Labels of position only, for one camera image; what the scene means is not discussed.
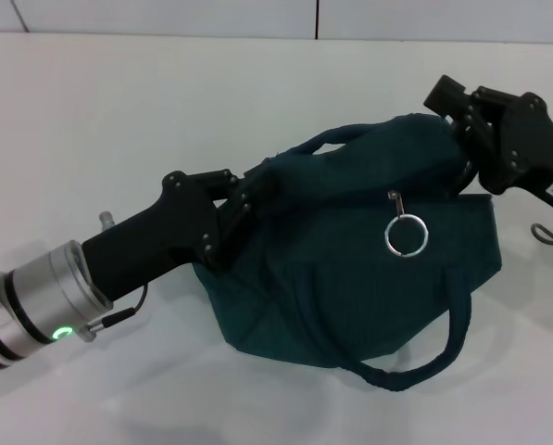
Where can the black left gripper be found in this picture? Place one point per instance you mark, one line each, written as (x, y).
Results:
(165, 236)

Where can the dark teal insulated lunch bag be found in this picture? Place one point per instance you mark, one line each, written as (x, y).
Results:
(350, 287)

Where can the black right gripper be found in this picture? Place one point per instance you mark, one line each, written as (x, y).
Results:
(531, 148)

